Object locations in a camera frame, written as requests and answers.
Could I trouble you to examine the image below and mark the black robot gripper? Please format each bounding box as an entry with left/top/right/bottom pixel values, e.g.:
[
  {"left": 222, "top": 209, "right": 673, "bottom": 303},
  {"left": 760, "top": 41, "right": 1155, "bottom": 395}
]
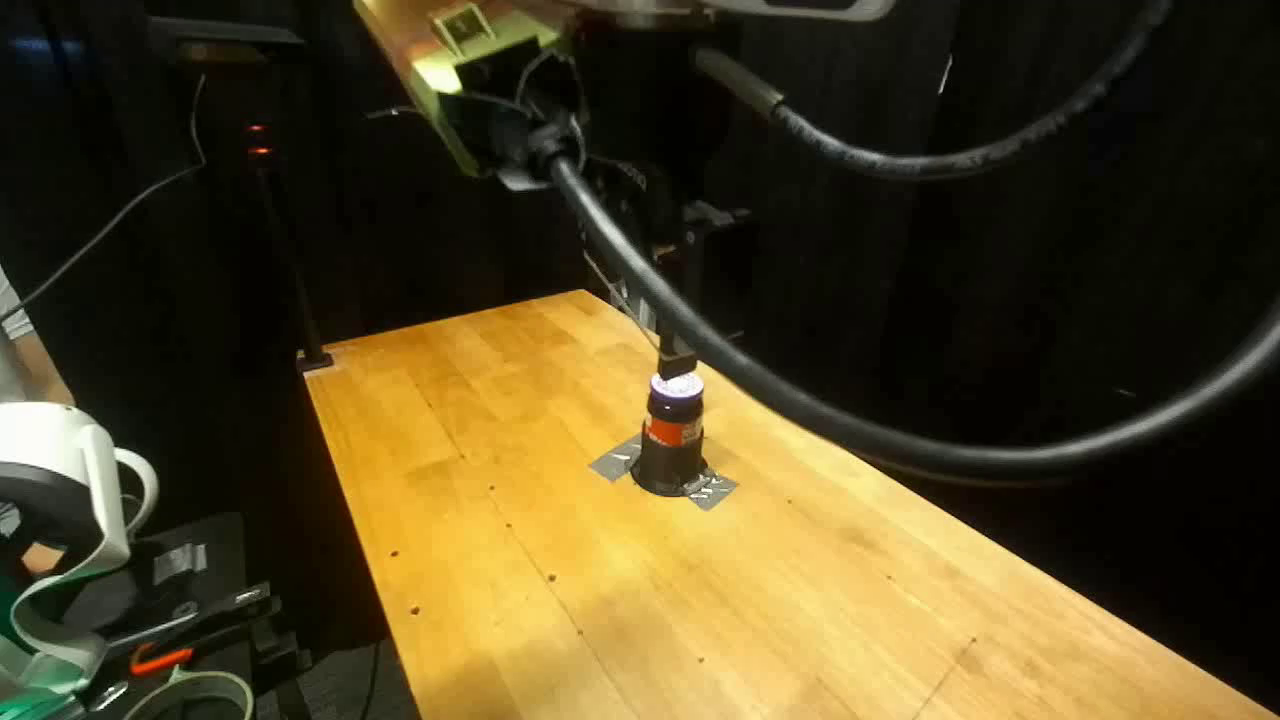
[{"left": 588, "top": 159, "right": 753, "bottom": 378}]

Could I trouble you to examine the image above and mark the robot arm with green panel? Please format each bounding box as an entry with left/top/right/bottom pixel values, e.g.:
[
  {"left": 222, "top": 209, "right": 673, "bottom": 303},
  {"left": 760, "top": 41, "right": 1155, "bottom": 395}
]
[{"left": 352, "top": 0, "right": 897, "bottom": 195}]

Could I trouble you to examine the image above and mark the black cup with red label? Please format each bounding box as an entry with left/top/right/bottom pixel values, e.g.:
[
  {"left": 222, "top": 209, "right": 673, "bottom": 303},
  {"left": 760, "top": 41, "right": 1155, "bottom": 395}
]
[{"left": 631, "top": 373, "right": 707, "bottom": 494}]

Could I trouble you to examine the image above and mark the black tripod stand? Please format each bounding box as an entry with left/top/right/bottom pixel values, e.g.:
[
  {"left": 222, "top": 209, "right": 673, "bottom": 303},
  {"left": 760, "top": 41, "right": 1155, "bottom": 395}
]
[{"left": 147, "top": 14, "right": 331, "bottom": 373}]

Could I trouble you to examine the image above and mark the black equipment with orange part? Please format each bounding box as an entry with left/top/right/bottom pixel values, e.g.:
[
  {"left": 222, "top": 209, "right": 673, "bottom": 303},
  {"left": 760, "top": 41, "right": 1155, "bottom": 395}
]
[{"left": 3, "top": 514, "right": 311, "bottom": 720}]

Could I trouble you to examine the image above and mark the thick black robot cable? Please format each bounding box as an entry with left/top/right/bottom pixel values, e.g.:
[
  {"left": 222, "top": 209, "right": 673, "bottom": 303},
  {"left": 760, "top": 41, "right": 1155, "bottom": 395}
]
[{"left": 525, "top": 0, "right": 1280, "bottom": 482}]

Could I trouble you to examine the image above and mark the grey duct tape strip left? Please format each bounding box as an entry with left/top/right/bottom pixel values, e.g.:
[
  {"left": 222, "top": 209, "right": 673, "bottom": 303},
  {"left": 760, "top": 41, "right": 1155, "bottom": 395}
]
[{"left": 592, "top": 441, "right": 642, "bottom": 479}]

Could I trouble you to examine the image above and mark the grey duct tape strip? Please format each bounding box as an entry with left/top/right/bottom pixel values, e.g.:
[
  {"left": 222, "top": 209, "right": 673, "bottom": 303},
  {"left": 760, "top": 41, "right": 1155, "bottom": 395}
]
[
  {"left": 592, "top": 441, "right": 642, "bottom": 479},
  {"left": 684, "top": 470, "right": 736, "bottom": 510}
]

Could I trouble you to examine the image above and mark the grey duct tape strip right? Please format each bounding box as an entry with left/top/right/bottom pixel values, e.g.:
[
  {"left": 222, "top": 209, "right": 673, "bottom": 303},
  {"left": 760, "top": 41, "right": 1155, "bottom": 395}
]
[{"left": 684, "top": 470, "right": 736, "bottom": 510}]

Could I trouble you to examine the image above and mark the thin grey wall cable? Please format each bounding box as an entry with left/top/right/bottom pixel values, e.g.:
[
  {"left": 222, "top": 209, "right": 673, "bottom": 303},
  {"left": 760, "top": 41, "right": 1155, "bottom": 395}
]
[{"left": 0, "top": 72, "right": 216, "bottom": 332}]

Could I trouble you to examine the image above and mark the white device with handle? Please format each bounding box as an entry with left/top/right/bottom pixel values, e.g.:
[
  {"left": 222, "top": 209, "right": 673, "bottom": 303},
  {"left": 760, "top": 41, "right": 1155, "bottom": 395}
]
[{"left": 0, "top": 401, "right": 159, "bottom": 587}]

